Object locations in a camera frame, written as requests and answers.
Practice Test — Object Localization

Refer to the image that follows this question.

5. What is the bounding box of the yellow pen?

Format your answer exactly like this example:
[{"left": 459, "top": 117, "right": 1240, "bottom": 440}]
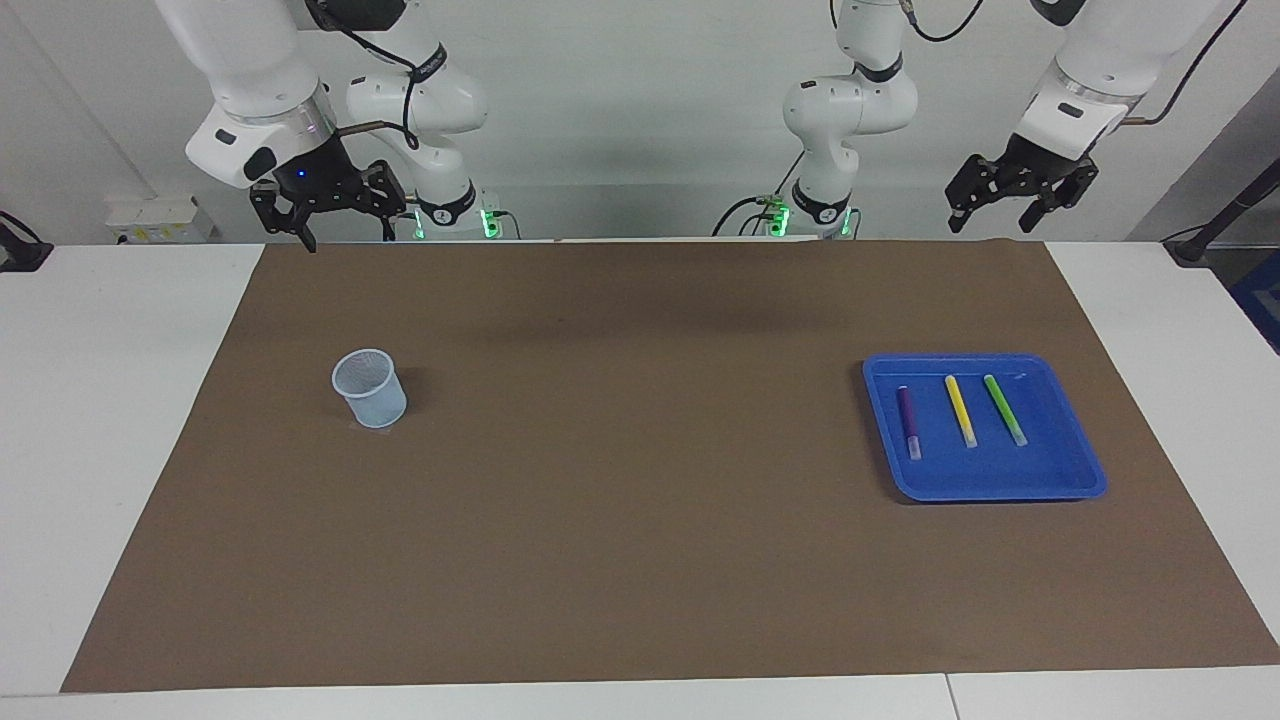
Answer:
[{"left": 944, "top": 375, "right": 978, "bottom": 449}]

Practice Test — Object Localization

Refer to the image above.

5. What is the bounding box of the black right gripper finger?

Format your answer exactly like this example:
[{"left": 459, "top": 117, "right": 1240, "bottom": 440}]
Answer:
[
  {"left": 250, "top": 182, "right": 319, "bottom": 253},
  {"left": 350, "top": 160, "right": 408, "bottom": 217}
]

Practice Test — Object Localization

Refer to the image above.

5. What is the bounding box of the green pen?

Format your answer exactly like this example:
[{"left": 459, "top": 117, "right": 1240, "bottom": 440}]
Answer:
[{"left": 983, "top": 374, "right": 1029, "bottom": 447}]

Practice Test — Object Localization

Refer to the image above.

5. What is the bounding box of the black left base cable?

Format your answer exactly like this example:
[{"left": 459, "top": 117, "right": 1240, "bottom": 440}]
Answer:
[{"left": 712, "top": 150, "right": 806, "bottom": 238}]

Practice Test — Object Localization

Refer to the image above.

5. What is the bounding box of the light blue mesh cup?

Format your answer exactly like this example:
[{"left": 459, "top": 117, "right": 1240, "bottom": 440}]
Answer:
[{"left": 331, "top": 348, "right": 409, "bottom": 429}]

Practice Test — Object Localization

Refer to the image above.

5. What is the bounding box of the black slanted stand pole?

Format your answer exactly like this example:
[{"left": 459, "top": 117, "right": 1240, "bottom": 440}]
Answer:
[{"left": 1162, "top": 155, "right": 1280, "bottom": 266}]

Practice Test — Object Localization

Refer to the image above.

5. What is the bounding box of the blue plastic tray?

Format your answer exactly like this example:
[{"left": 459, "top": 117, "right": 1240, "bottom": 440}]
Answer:
[{"left": 862, "top": 352, "right": 1109, "bottom": 503}]

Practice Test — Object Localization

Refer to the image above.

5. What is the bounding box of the white wall socket box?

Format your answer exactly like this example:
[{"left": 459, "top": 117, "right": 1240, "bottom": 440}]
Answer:
[{"left": 105, "top": 195, "right": 216, "bottom": 244}]

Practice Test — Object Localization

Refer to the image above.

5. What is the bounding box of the blue box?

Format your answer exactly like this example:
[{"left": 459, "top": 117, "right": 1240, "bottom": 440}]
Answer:
[{"left": 1228, "top": 250, "right": 1280, "bottom": 356}]

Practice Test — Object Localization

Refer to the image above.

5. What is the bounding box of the purple pen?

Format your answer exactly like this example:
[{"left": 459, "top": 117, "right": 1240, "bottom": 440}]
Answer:
[{"left": 897, "top": 386, "right": 924, "bottom": 462}]

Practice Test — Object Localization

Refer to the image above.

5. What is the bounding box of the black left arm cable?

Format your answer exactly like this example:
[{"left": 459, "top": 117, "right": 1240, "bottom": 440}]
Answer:
[{"left": 830, "top": 0, "right": 1251, "bottom": 126}]

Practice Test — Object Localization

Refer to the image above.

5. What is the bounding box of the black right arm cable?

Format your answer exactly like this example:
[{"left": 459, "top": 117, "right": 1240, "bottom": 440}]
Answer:
[{"left": 305, "top": 0, "right": 421, "bottom": 151}]

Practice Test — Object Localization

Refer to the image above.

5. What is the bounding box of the brown table mat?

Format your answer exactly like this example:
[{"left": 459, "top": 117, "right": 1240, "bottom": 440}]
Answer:
[{"left": 60, "top": 238, "right": 1280, "bottom": 694}]

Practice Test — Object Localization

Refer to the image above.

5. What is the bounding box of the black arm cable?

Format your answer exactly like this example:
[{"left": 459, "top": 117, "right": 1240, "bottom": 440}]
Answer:
[
  {"left": 830, "top": 0, "right": 1251, "bottom": 126},
  {"left": 305, "top": 0, "right": 421, "bottom": 151}
]

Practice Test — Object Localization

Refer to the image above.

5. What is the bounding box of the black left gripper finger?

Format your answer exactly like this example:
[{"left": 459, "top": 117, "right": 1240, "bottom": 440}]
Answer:
[
  {"left": 1020, "top": 163, "right": 1099, "bottom": 233},
  {"left": 945, "top": 153, "right": 1011, "bottom": 233}
]

